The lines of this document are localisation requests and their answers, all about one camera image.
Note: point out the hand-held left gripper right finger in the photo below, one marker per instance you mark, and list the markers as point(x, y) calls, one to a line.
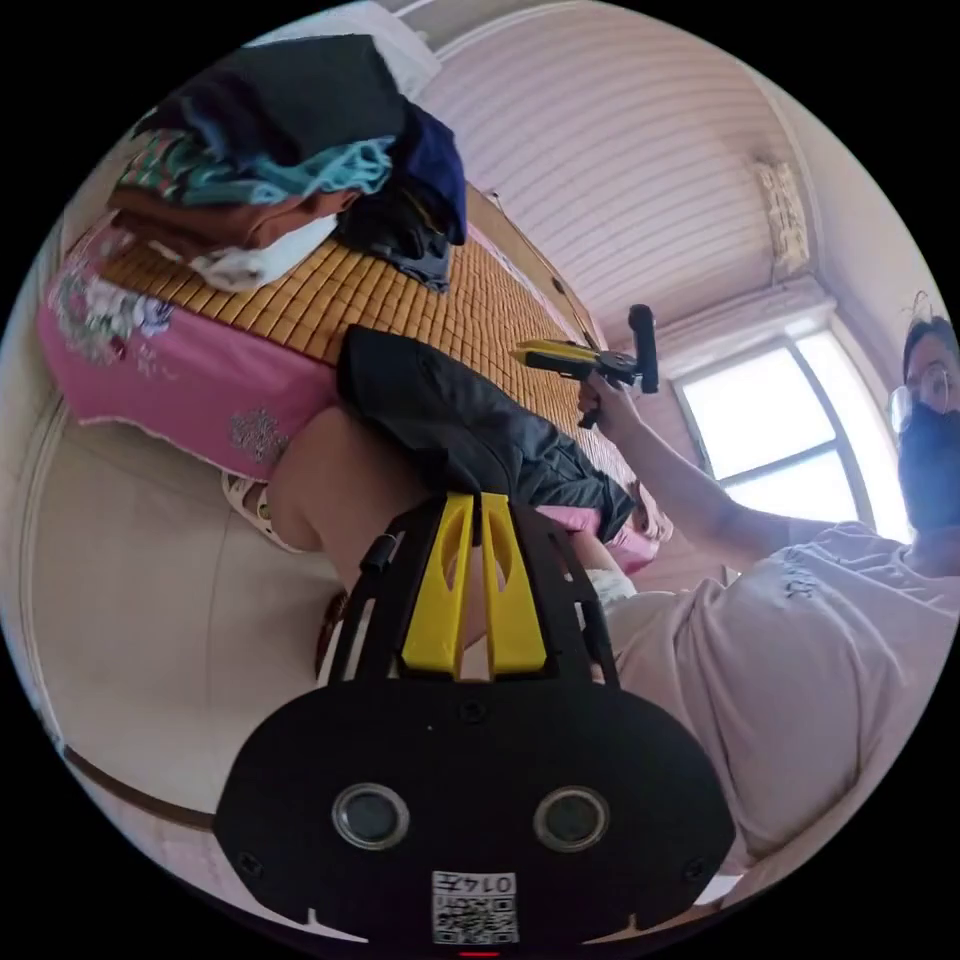
point(514, 615)

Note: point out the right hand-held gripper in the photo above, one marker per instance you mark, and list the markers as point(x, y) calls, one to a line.
point(611, 369)

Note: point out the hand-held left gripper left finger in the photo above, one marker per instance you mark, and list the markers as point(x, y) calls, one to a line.
point(439, 600)

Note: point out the black long pants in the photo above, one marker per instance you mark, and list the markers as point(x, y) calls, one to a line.
point(457, 409)

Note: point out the person's right forearm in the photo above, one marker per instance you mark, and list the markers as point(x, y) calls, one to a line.
point(697, 491)

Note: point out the person's right hand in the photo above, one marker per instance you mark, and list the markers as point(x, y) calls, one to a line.
point(615, 412)

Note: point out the bed with woven mat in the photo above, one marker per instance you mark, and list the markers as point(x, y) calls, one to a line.
point(360, 289)

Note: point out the window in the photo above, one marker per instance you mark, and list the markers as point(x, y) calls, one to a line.
point(765, 420)

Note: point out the person's body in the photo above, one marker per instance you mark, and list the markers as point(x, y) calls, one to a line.
point(772, 675)

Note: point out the pile of clothes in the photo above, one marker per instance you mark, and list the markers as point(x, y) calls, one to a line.
point(300, 150)

